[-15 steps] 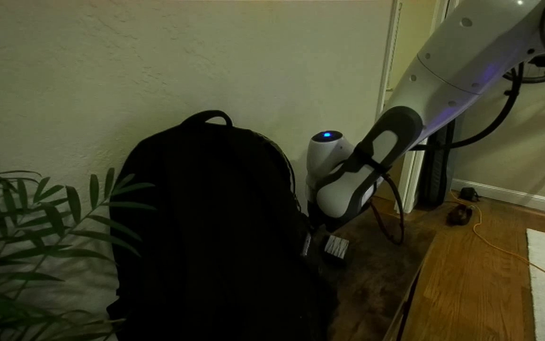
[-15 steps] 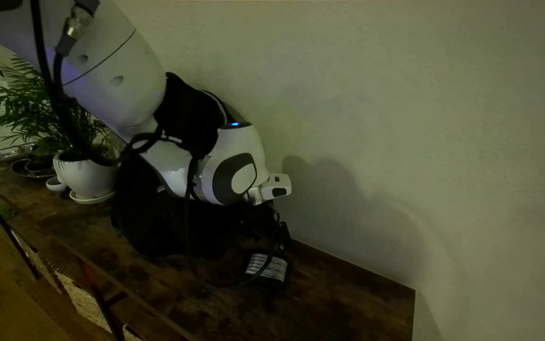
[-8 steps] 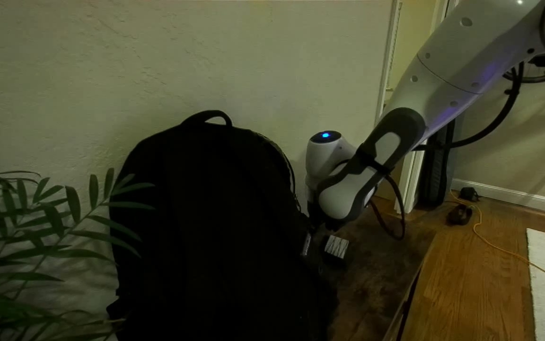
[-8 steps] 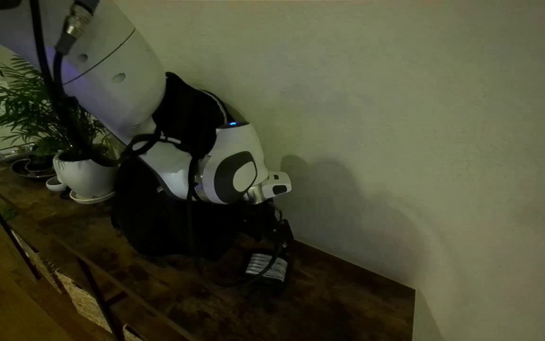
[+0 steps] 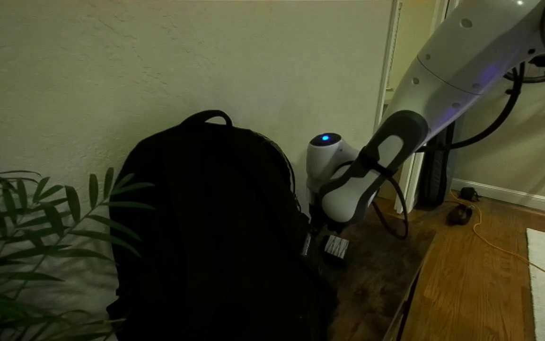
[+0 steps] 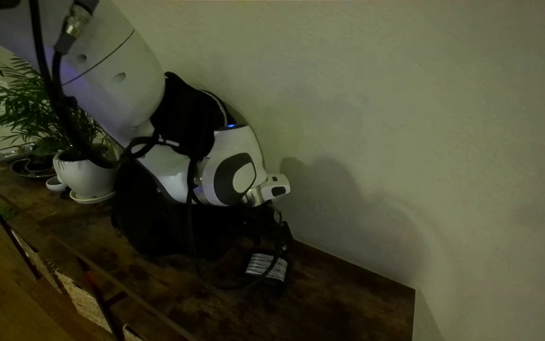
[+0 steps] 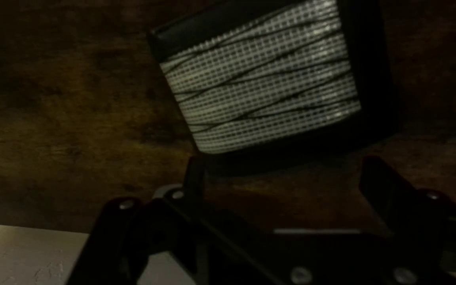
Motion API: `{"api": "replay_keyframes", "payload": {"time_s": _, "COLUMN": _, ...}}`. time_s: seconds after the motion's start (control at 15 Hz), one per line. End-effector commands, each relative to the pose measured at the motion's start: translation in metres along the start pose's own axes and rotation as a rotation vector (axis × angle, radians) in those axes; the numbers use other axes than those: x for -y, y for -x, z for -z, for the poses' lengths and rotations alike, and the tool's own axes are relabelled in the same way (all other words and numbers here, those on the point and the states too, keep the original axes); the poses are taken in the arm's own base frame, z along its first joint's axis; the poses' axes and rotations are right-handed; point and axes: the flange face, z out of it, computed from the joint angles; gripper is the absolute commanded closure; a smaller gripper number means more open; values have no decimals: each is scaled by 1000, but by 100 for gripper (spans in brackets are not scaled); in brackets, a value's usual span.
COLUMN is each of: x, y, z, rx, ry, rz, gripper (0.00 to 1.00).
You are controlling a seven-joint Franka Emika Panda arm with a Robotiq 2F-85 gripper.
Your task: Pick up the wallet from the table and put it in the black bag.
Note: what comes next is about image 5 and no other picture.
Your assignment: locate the orange floor cable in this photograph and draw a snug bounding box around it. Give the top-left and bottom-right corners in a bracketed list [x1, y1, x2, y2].
[466, 198, 545, 312]

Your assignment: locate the white door frame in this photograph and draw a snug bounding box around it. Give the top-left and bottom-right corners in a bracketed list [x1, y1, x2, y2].
[373, 0, 455, 216]

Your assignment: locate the black upright stand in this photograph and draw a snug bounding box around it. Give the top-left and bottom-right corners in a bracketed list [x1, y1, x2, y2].
[415, 121, 459, 212]

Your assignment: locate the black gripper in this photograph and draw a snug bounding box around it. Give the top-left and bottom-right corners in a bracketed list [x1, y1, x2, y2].
[307, 198, 345, 244]

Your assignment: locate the green potted palm plant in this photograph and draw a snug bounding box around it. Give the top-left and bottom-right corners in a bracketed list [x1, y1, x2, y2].
[0, 164, 156, 341]

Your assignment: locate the small black floor object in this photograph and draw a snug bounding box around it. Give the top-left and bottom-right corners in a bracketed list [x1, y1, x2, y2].
[445, 202, 476, 229]

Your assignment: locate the black backpack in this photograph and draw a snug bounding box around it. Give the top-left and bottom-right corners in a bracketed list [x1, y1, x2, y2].
[107, 108, 341, 341]

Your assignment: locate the small black floor plug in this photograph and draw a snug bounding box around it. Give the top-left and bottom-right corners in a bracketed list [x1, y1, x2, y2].
[457, 185, 483, 204]

